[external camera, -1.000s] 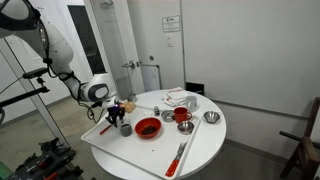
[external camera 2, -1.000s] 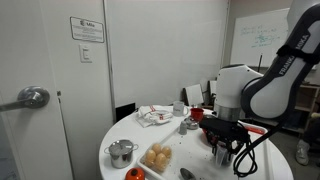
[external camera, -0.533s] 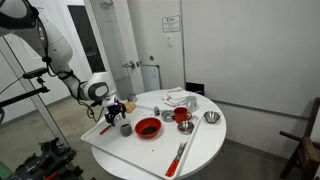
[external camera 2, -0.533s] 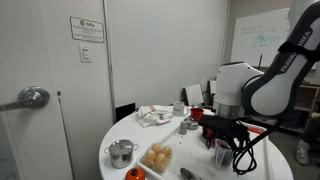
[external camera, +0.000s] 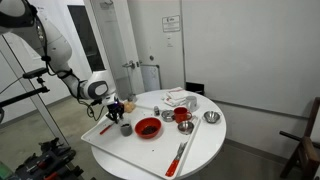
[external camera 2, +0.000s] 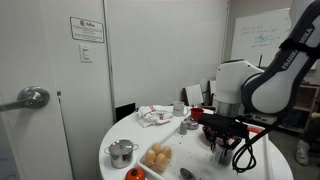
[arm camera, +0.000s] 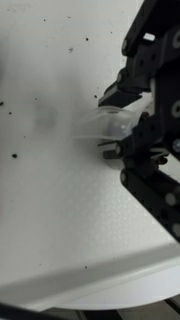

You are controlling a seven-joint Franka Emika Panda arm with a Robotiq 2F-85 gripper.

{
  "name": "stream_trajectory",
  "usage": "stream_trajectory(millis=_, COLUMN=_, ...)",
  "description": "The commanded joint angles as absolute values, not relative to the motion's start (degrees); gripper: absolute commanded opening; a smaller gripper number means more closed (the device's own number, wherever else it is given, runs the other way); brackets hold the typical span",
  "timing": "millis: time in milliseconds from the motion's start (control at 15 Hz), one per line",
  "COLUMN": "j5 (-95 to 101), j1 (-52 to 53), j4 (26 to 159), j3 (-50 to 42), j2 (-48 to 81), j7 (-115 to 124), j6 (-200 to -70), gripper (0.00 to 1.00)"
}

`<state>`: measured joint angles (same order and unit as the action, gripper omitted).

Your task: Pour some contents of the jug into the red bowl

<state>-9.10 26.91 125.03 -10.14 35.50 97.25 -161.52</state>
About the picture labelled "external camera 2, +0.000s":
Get wooden shelf unit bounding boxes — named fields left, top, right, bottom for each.
left=278, top=83, right=320, bottom=134

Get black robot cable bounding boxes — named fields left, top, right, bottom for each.
left=232, top=118, right=284, bottom=174

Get small steel bowl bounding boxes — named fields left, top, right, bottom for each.
left=183, top=116, right=200, bottom=131

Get white leaning panel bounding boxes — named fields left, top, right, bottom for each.
left=209, top=79, right=217, bottom=96
left=184, top=83, right=205, bottom=108

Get red cup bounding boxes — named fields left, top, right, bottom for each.
left=189, top=107, right=205, bottom=122

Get white mug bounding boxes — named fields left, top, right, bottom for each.
left=172, top=100, right=190, bottom=118

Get steel pot with lid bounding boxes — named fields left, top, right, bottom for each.
left=103, top=139, right=139, bottom=169

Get small steel jug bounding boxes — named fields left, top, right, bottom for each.
left=210, top=144, right=233, bottom=167

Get orange handled fork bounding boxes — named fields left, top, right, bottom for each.
left=246, top=124, right=266, bottom=135

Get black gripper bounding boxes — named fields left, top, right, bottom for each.
left=209, top=131, right=243, bottom=158

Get orange round toy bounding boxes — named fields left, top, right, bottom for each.
left=124, top=167, right=146, bottom=180

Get white light switch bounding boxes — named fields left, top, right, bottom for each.
left=79, top=44, right=93, bottom=64

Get white door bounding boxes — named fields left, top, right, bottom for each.
left=0, top=0, right=74, bottom=180

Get white shoe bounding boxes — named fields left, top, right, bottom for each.
left=295, top=139, right=311, bottom=167

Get white wall sign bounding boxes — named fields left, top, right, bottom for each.
left=69, top=16, right=105, bottom=44

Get dark trouser leg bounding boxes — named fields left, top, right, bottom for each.
left=301, top=116, right=320, bottom=148

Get whiteboard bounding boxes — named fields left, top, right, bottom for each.
left=230, top=8, right=318, bottom=70

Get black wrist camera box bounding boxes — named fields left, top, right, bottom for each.
left=198, top=113, right=250, bottom=139

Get small steel shaker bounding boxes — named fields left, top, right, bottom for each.
left=178, top=120, right=189, bottom=136

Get silver door handle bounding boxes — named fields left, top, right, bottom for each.
left=0, top=85, right=51, bottom=113

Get white plastic tray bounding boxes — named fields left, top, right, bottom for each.
left=137, top=111, right=275, bottom=180

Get orange handled spoon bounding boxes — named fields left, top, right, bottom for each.
left=179, top=167, right=198, bottom=180

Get white cloth red stripes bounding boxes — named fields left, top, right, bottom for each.
left=135, top=104, right=174, bottom=129

